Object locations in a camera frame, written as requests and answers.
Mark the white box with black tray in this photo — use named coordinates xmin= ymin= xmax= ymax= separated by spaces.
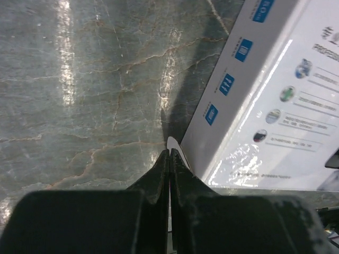
xmin=167 ymin=1 xmax=338 ymax=192

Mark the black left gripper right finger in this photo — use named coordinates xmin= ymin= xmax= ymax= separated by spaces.
xmin=169 ymin=149 xmax=328 ymax=253

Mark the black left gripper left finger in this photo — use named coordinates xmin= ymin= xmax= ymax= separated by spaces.
xmin=1 ymin=150 xmax=170 ymax=253

